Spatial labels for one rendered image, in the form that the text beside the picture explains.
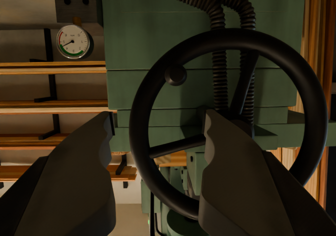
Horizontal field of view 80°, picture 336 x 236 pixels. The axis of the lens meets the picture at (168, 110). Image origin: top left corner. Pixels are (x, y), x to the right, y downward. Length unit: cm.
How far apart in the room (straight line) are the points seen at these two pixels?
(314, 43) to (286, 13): 135
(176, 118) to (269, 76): 23
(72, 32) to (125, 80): 14
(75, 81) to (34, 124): 93
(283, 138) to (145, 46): 39
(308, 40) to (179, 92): 158
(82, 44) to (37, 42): 317
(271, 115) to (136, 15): 38
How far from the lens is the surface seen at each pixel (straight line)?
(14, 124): 388
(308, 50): 194
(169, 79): 22
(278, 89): 53
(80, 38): 43
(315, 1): 196
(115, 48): 47
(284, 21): 55
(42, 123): 363
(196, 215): 34
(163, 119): 47
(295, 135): 58
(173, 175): 79
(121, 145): 49
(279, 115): 54
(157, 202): 95
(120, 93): 47
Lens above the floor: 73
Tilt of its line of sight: 9 degrees up
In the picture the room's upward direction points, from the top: 179 degrees clockwise
